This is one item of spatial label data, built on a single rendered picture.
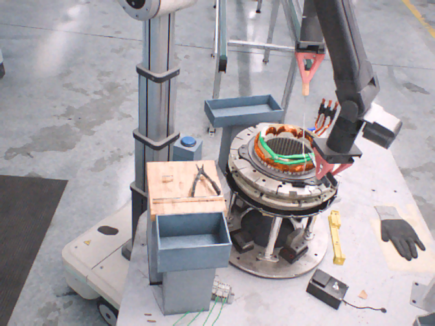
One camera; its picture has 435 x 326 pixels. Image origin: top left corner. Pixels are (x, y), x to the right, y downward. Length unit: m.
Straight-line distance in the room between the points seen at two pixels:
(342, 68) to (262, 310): 0.70
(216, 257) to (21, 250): 1.54
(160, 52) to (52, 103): 2.18
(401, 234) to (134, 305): 0.88
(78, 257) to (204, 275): 1.01
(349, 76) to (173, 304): 0.71
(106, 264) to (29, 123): 1.55
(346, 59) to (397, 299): 0.80
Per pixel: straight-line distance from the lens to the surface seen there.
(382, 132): 1.01
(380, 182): 1.85
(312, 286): 1.36
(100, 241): 2.12
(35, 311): 2.27
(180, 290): 1.19
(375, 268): 1.52
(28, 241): 2.52
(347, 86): 0.94
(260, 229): 1.50
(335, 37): 0.89
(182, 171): 1.23
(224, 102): 1.57
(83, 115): 3.37
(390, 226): 1.65
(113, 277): 2.00
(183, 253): 1.06
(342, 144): 1.05
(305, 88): 1.18
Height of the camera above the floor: 1.86
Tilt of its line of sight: 39 degrees down
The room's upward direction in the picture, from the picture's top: 8 degrees clockwise
